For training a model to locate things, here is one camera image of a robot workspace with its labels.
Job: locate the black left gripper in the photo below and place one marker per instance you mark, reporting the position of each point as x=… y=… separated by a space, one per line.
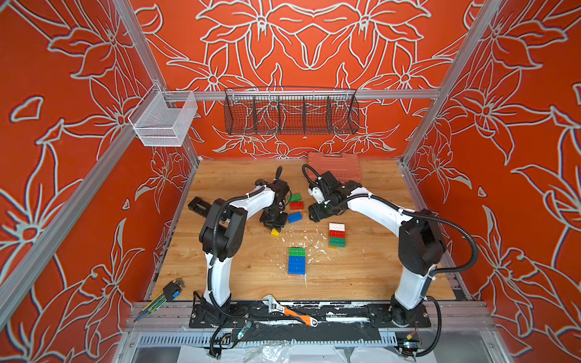
x=279 y=225

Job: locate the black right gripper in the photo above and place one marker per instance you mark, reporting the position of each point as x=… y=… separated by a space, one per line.
x=318 y=212

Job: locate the blue lego brick back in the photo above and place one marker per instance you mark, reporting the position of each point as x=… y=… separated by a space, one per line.
x=295 y=217

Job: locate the blue lego brick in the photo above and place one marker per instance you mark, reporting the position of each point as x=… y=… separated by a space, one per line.
x=297 y=261
x=296 y=269
x=295 y=217

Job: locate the wide red lego brick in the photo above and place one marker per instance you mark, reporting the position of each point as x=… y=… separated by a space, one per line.
x=337 y=234

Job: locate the dark green lego brick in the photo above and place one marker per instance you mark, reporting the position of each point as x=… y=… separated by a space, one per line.
x=295 y=198
x=337 y=242

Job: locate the white lego brick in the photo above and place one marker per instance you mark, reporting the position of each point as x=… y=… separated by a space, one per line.
x=336 y=227

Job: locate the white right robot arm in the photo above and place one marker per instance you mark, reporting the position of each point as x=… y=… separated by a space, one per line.
x=420 y=243

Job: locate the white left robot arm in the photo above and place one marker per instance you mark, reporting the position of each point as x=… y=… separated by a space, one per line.
x=223 y=232

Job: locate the salmon red tool case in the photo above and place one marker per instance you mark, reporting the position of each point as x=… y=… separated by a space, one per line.
x=344 y=167

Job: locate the hex key set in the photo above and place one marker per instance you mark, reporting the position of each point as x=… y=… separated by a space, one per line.
x=171 y=291

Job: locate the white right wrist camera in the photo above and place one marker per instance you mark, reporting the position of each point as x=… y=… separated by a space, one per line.
x=315 y=190

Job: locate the orange handled adjustable wrench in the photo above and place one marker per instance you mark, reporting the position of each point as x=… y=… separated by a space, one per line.
x=274 y=306

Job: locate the black wire wall basket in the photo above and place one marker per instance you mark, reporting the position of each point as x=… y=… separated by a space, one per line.
x=290 y=111

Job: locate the clear plastic wall bin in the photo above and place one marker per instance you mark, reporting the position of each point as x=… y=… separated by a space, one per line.
x=163 y=119

